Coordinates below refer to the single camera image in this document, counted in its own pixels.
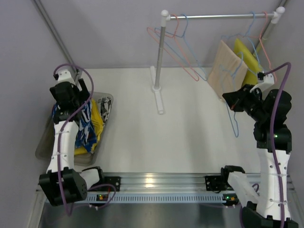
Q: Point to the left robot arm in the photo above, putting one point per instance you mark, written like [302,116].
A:
[61,183]

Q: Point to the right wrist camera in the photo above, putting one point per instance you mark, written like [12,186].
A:
[265,81]

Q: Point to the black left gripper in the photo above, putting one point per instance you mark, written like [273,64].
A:
[83,89]

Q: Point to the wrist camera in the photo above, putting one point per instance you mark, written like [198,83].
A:
[64,76]
[265,81]

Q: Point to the aluminium frame post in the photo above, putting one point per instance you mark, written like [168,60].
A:
[38,4]

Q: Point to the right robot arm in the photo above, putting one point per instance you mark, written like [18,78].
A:
[268,206]

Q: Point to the newspaper print trousers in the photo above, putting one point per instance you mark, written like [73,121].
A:
[104,105]

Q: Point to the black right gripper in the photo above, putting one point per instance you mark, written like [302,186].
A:
[235,101]

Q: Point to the yellow green garment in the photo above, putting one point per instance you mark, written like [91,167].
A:
[253,65]

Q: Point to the blue patterned garment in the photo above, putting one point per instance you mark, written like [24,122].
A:
[86,137]

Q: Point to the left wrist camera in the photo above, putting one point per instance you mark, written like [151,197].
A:
[64,76]

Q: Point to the aluminium mounting rail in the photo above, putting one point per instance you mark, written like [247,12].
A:
[161,182]

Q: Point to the beige garment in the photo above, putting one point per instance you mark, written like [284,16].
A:
[230,61]

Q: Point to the grey slotted cable duct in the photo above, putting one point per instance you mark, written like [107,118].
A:
[209,197]

